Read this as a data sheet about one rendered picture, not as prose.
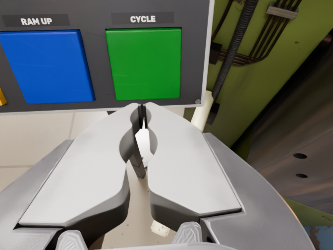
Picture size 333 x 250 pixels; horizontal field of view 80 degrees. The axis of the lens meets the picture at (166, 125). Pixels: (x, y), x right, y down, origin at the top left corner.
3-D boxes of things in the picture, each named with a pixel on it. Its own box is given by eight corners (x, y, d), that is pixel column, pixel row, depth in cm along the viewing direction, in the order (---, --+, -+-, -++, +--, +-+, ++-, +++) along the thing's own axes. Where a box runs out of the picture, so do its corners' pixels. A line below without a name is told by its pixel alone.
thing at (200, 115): (168, 238, 50) (168, 239, 46) (148, 229, 51) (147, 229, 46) (213, 102, 70) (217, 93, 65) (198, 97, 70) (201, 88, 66)
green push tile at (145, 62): (180, 99, 24) (182, 29, 20) (115, 101, 23) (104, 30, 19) (178, 93, 25) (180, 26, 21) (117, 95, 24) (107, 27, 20)
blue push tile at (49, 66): (93, 103, 23) (77, 31, 19) (26, 105, 23) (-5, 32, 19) (97, 96, 24) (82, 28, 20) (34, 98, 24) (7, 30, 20)
